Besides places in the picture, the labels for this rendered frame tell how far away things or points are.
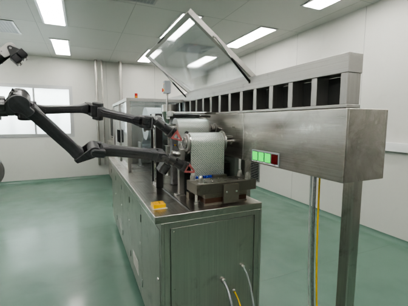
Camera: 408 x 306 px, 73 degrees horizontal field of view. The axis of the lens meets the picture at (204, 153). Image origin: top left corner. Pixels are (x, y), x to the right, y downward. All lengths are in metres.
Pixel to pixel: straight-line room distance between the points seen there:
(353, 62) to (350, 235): 0.76
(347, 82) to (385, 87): 2.70
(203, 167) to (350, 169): 0.89
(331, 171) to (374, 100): 2.78
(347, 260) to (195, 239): 0.75
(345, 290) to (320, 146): 0.70
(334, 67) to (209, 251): 1.12
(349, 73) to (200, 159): 0.97
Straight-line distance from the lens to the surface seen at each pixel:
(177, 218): 1.49
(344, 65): 1.25
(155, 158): 1.60
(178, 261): 1.60
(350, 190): 1.42
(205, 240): 1.61
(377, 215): 4.05
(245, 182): 1.70
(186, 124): 1.96
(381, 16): 4.15
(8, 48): 1.66
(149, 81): 7.41
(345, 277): 1.56
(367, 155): 1.32
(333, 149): 1.24
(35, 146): 7.24
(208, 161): 1.77
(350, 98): 1.24
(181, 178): 1.81
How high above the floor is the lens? 1.39
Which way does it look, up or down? 7 degrees down
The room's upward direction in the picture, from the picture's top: straight up
